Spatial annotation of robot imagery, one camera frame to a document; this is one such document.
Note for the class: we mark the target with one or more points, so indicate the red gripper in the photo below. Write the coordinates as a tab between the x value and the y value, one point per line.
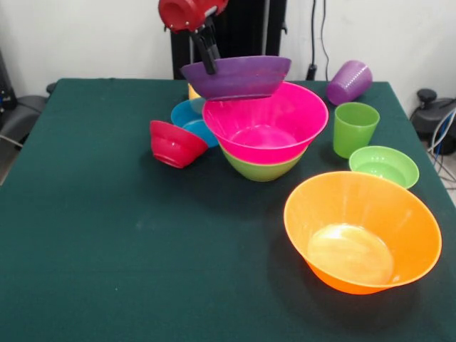
192	14

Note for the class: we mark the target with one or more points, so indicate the purple bowl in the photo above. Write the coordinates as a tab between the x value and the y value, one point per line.
238	78

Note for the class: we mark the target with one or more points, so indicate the yellow cup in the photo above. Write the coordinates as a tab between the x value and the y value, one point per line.
193	93

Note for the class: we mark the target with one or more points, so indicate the small blue bowl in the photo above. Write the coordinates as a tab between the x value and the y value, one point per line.
192	121

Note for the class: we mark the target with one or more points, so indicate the large pink bowl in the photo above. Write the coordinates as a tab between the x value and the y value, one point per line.
265	121

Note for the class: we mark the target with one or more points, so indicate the small red bowl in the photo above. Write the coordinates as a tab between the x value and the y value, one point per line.
174	146

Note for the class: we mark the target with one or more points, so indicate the medium green bowl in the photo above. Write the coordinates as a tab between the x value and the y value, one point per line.
263	171

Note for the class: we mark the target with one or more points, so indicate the black robot column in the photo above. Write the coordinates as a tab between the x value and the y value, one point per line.
249	32

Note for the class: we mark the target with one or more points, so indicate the purple cup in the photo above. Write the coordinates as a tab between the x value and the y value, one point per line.
349	83

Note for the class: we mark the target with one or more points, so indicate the green cup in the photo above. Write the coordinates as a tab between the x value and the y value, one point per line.
354	132

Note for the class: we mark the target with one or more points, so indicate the small green bowl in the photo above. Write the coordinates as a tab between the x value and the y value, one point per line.
384	167

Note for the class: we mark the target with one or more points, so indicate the dark green tablecloth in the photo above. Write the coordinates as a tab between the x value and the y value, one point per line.
142	249

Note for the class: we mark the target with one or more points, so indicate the large orange bowl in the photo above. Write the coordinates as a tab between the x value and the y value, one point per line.
361	235

